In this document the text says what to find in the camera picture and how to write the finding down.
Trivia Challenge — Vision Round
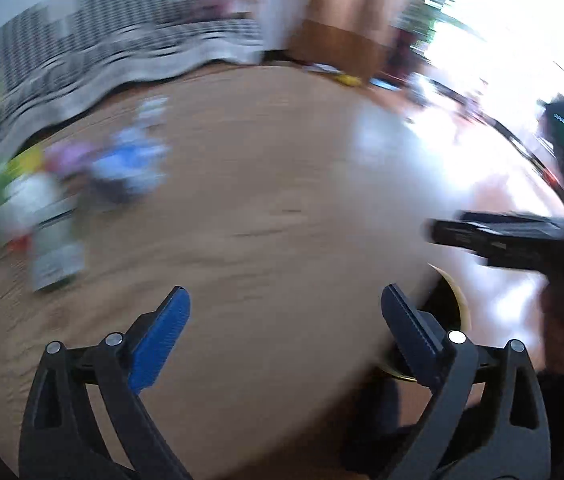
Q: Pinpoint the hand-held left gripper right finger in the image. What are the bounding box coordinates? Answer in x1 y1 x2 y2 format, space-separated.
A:
381 284 553 480

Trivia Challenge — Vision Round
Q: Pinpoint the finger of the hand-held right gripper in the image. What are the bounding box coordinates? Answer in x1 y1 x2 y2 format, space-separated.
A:
427 219 564 274
459 211 564 234

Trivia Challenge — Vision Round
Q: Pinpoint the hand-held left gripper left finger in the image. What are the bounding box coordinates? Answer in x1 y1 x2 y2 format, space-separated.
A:
18 286 193 480

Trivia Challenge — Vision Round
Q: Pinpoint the black bin with gold rim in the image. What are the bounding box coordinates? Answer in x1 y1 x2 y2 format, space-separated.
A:
387 264 474 386

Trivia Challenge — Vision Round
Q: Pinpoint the purple and pink toy figure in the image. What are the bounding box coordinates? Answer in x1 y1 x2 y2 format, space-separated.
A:
44 140 99 182

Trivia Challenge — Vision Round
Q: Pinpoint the yellow-green snack packet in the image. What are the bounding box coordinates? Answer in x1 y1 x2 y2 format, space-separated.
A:
6 150 45 177

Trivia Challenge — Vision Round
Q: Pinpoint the person's right hand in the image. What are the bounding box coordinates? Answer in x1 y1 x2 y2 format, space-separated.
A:
541 280 564 377

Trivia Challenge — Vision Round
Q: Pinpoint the grey and white packet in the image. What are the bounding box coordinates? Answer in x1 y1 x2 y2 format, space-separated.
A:
29 200 86 294

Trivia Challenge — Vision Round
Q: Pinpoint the blue plastic bag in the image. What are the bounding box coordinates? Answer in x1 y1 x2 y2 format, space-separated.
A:
89 127 169 197

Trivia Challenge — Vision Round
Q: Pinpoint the white and green packet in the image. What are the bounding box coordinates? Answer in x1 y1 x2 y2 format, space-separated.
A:
1 175 64 227

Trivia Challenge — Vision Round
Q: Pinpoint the potted plant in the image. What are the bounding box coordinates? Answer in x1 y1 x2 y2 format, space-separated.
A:
409 0 459 43

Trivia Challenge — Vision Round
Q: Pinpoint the silver foil wrapper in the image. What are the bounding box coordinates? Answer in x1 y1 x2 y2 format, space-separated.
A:
134 97 171 129

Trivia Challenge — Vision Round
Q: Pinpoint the black and white striped blanket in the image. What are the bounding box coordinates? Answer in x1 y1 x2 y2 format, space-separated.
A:
0 0 268 161

